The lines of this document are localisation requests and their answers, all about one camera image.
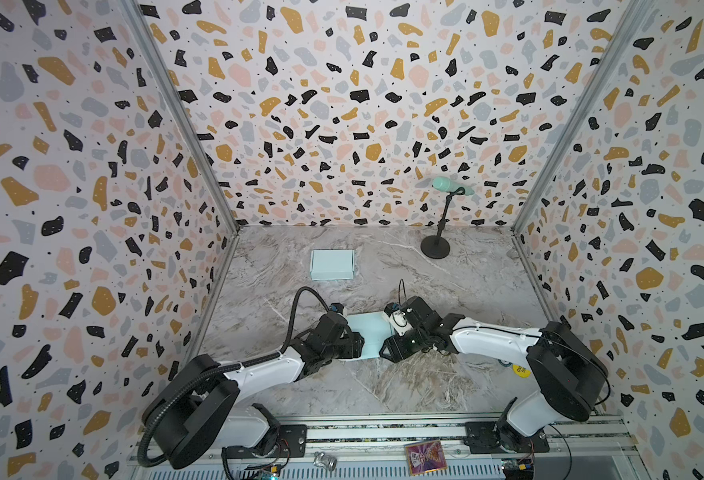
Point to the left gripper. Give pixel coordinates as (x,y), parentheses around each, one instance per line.
(355,345)

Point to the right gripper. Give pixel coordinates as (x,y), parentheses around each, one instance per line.
(397,346)

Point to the mint paper box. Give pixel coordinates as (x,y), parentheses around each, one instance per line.
(374,328)
(332,265)

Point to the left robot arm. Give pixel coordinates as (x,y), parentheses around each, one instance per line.
(204,404)

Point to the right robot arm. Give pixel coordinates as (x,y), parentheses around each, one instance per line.
(569,377)

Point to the black microphone stand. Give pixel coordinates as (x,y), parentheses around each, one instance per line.
(436,246)

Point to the colourful square card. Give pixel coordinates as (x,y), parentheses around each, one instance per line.
(425,457)

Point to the small metal clip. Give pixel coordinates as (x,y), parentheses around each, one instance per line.
(326,461)

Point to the yellow round sticker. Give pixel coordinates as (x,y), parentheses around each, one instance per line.
(522,371)

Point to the circuit board left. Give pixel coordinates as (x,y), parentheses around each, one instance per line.
(268,472)

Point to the circuit board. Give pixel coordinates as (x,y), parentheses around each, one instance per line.
(268,472)
(519,468)

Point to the mint green microphone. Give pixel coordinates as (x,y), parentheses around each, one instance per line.
(446,185)

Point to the circuit board right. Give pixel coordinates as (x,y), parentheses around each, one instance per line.
(519,468)

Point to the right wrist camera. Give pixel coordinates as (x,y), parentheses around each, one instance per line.
(397,319)

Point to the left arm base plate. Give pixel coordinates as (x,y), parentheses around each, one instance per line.
(284,441)

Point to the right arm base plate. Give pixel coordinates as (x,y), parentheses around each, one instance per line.
(486,437)

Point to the aluminium mounting rail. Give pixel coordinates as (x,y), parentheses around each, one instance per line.
(373,447)

